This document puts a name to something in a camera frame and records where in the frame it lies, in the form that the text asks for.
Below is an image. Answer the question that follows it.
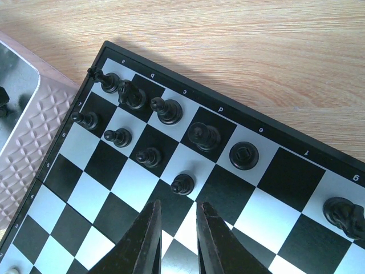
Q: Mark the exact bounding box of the black chess queen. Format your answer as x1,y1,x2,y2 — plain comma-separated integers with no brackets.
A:
188,122,221,152

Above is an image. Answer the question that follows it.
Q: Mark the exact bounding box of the black chess piece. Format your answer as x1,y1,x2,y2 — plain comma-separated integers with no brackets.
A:
117,80,147,110
87,67,120,94

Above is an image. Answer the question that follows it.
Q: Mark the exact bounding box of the black chess knight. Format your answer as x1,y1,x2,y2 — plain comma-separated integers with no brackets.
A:
322,197,364,240

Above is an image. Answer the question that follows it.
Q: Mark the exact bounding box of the black chess pawn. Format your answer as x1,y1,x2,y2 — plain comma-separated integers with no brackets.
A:
171,174,194,196
71,111,99,130
136,147,163,168
104,128,132,148

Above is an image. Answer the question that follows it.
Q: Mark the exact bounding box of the black chess king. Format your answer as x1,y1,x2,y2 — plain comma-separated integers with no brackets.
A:
229,142,259,171

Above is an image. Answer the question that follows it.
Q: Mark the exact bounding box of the black silver chess board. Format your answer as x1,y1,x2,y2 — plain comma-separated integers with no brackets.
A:
1,41,364,273

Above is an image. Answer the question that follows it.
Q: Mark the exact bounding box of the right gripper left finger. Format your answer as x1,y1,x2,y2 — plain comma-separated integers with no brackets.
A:
88,200,162,274

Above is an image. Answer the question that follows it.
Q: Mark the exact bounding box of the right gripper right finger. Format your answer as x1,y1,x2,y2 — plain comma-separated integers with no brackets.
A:
196,202,270,274

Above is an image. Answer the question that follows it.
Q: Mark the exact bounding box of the silver tin with pieces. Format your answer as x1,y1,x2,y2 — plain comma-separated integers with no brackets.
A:
1,33,79,229

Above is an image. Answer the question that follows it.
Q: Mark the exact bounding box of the white chess piece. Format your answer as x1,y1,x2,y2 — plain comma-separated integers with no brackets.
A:
5,267,20,274

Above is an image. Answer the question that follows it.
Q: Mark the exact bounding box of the black chess bishop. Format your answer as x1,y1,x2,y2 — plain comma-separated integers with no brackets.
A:
150,97,183,125

